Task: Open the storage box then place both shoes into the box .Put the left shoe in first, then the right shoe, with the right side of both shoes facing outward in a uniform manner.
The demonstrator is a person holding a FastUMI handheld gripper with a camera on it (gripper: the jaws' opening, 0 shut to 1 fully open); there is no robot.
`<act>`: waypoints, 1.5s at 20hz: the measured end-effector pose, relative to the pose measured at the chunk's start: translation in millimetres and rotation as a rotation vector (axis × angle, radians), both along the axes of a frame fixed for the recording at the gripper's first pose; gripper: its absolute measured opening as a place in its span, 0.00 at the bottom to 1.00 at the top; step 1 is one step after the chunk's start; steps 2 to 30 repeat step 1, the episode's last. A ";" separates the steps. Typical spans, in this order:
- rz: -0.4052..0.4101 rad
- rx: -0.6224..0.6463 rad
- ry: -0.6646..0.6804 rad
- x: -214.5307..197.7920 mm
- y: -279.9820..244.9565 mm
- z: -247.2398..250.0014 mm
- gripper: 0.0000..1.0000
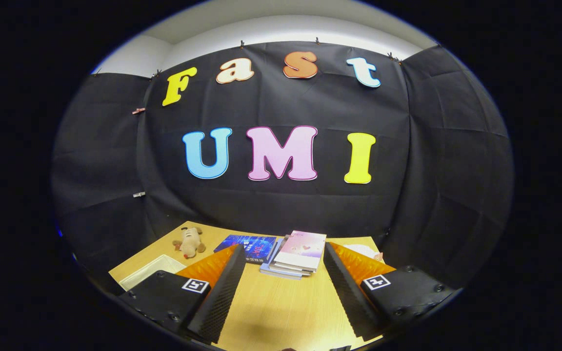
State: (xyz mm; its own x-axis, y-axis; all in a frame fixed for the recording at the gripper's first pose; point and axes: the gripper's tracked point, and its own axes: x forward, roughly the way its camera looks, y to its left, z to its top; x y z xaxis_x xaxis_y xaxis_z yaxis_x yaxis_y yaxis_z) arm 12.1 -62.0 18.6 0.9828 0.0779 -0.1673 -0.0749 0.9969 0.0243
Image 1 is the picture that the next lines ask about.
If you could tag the dark blue book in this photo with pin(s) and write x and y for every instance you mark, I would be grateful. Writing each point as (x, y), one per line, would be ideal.
(249, 246)

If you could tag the beige fabric storage box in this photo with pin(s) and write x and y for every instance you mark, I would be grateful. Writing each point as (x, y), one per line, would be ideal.
(151, 270)

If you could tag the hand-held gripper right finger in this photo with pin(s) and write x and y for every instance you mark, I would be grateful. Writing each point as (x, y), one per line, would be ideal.
(347, 297)

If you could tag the white middle book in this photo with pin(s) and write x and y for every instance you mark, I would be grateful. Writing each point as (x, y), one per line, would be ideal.
(286, 271)

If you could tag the brown plush dog toy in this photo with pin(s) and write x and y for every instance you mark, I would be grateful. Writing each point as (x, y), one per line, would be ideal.
(190, 241)

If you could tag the light blue book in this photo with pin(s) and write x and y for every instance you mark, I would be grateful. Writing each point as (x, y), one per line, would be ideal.
(273, 270)

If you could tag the white plush toy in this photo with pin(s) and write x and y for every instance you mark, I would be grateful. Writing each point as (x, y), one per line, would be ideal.
(364, 251)

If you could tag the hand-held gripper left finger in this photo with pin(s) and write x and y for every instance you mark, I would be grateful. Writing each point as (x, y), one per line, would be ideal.
(220, 302)

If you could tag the pink cover book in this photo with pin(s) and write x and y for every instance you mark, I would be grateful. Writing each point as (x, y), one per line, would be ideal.
(303, 246)

